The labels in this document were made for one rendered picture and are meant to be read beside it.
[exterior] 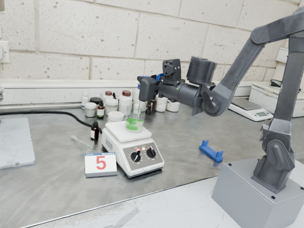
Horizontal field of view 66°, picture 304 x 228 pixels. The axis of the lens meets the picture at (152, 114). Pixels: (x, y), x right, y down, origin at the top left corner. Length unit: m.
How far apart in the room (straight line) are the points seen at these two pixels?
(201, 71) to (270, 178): 0.30
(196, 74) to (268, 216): 0.36
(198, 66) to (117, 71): 0.68
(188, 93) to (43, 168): 0.46
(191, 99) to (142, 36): 0.69
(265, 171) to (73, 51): 0.89
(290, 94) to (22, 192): 0.66
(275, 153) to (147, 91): 0.33
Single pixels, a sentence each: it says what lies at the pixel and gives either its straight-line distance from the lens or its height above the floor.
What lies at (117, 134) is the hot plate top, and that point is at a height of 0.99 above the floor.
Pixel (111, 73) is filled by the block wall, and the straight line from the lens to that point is 1.21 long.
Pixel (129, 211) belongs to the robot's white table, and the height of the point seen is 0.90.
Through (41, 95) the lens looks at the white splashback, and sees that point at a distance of 1.12.
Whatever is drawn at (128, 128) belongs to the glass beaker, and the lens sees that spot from 0.76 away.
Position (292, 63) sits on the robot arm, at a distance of 0.58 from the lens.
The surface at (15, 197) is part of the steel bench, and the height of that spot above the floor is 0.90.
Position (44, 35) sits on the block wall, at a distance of 1.11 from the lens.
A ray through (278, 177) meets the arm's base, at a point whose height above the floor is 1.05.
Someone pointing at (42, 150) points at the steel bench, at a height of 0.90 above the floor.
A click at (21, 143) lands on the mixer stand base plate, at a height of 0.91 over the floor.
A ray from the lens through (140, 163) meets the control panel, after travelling 0.71.
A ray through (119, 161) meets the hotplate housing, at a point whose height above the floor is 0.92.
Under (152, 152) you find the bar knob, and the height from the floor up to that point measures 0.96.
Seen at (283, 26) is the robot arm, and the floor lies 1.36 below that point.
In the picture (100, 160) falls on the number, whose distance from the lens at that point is 0.73.
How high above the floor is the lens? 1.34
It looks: 22 degrees down
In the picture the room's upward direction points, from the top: 10 degrees clockwise
